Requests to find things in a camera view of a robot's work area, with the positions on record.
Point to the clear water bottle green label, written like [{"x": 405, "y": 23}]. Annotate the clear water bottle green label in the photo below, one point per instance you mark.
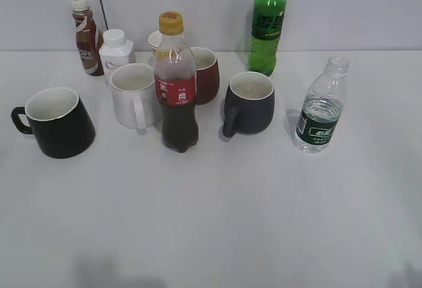
[{"x": 322, "y": 107}]

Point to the black mug white interior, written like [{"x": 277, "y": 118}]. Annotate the black mug white interior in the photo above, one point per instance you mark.
[{"x": 58, "y": 120}]

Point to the small yellow white cup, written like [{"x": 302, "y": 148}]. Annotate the small yellow white cup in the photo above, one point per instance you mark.
[{"x": 154, "y": 40}]

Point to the dark blue grey mug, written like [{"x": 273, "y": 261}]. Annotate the dark blue grey mug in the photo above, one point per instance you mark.
[{"x": 249, "y": 104}]

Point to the dark red mug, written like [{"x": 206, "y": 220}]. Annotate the dark red mug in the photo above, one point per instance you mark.
[{"x": 207, "y": 75}]

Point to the cola bottle yellow cap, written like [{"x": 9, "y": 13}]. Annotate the cola bottle yellow cap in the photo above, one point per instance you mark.
[{"x": 175, "y": 80}]

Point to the white ceramic mug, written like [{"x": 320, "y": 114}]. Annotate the white ceramic mug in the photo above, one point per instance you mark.
[{"x": 133, "y": 92}]

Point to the white plastic bottle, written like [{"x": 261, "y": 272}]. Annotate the white plastic bottle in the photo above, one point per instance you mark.
[{"x": 116, "y": 51}]

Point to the green soda bottle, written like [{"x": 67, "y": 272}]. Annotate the green soda bottle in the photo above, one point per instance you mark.
[{"x": 266, "y": 29}]

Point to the brown coffee drink bottle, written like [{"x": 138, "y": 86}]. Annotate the brown coffee drink bottle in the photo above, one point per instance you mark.
[{"x": 88, "y": 38}]

